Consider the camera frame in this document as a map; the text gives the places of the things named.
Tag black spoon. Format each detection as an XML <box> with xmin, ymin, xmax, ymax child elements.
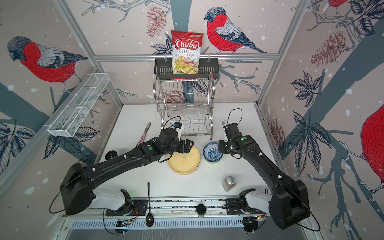
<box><xmin>145</xmin><ymin>182</ymin><xmax>155</xmax><ymax>228</ymax></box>

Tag chrome two-tier dish rack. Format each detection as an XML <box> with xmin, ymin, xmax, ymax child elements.
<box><xmin>153</xmin><ymin>73</ymin><xmax>217</xmax><ymax>139</ymax></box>

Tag blue floral white bowl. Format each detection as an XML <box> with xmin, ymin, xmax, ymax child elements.
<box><xmin>203</xmin><ymin>142</ymin><xmax>223</xmax><ymax>163</ymax></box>

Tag white wire mesh basket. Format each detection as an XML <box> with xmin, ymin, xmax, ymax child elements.
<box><xmin>48</xmin><ymin>73</ymin><xmax>110</xmax><ymax>137</ymax></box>

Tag silver lid spice jar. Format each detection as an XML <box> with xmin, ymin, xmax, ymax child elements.
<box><xmin>222</xmin><ymin>176</ymin><xmax>236</xmax><ymax>192</ymax></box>

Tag yellow cream plate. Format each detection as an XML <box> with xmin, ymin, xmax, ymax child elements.
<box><xmin>167</xmin><ymin>146</ymin><xmax>201</xmax><ymax>175</ymax></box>

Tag black lid jar on rail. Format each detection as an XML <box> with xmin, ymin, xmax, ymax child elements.
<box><xmin>196</xmin><ymin>204</ymin><xmax>207</xmax><ymax>218</ymax></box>

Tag pink spotted handle knife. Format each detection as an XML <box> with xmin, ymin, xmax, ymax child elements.
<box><xmin>138</xmin><ymin>122</ymin><xmax>152</xmax><ymax>145</ymax></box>

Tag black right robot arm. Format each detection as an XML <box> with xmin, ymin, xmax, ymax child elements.
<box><xmin>219</xmin><ymin>123</ymin><xmax>311</xmax><ymax>230</ymax></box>

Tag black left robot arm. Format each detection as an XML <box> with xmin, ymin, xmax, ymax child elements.
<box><xmin>60</xmin><ymin>128</ymin><xmax>195</xmax><ymax>216</ymax></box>

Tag black wall shelf basket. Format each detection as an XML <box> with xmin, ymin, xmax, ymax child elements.
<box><xmin>154</xmin><ymin>57</ymin><xmax>219</xmax><ymax>80</ymax></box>

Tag red cassava chips bag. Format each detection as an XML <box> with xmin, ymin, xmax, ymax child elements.
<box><xmin>172</xmin><ymin>30</ymin><xmax>204</xmax><ymax>74</ymax></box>

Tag black lid spice jar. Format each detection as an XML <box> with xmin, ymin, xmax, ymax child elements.
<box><xmin>105</xmin><ymin>150</ymin><xmax>118</xmax><ymax>161</ymax></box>

